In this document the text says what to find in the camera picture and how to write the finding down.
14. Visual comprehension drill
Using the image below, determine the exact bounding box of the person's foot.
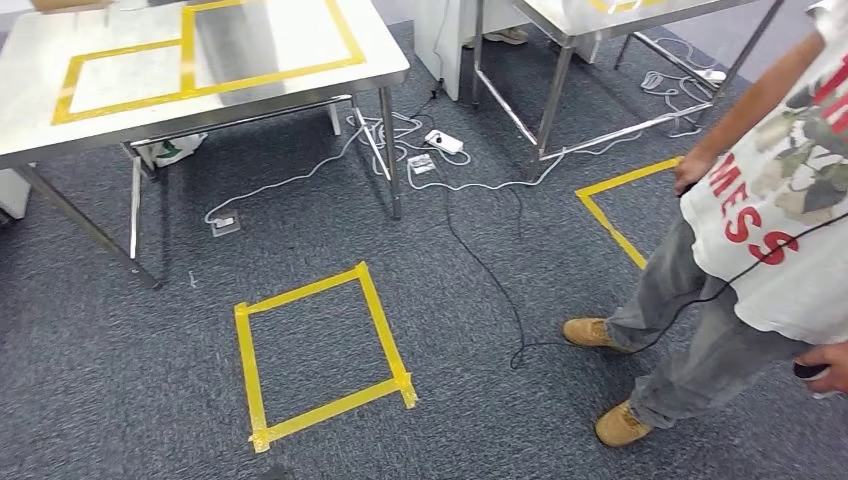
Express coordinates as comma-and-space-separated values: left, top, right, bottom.
463, 27, 530, 49
137, 132, 209, 170

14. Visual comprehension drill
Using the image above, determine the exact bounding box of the white power strip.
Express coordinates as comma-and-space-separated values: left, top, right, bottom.
423, 129, 465, 156

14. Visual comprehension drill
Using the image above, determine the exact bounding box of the white cable coil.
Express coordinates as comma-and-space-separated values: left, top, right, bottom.
637, 36, 728, 139

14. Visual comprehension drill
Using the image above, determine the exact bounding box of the steel table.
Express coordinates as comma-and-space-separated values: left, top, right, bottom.
471, 0, 786, 181

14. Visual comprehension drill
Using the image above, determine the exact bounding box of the person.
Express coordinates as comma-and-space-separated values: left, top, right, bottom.
561, 0, 848, 450

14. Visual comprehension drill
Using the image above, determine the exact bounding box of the yellow tape frame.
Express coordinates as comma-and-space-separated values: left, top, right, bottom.
51, 0, 367, 127

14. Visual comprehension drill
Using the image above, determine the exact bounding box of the black cable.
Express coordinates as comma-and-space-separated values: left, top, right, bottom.
510, 187, 526, 241
410, 112, 848, 371
429, 0, 453, 99

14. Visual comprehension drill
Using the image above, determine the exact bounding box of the steel workbench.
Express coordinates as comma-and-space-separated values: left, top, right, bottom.
0, 0, 411, 291

